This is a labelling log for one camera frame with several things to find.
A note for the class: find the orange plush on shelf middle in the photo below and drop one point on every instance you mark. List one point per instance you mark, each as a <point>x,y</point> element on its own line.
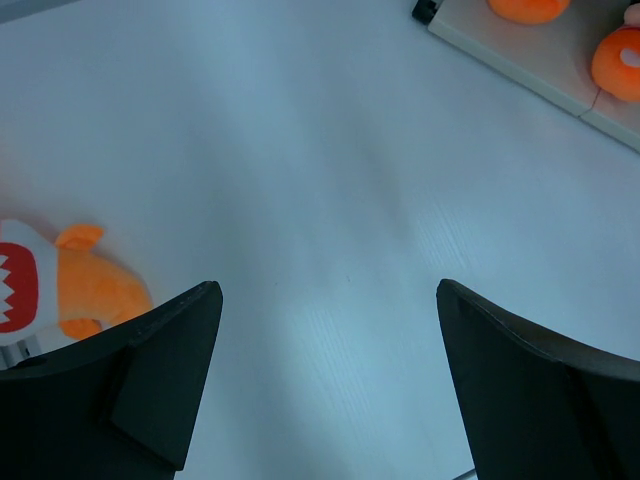
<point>615,63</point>

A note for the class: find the orange plush on shelf left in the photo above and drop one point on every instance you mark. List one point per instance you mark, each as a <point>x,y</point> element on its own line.
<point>529,12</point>

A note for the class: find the orange plush on shelf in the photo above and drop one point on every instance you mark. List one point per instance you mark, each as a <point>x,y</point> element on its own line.
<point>615,63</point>
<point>529,12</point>

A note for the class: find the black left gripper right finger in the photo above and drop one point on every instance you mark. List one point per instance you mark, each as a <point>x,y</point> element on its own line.
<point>536,404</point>

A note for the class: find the beige three-tier shelf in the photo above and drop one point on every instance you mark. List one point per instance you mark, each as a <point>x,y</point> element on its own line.
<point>552,59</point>

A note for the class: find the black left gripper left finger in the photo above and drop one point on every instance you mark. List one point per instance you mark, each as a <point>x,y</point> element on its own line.
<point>119,405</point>

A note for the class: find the orange shark plush lower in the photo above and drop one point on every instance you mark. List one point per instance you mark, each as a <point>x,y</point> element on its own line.
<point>63,284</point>

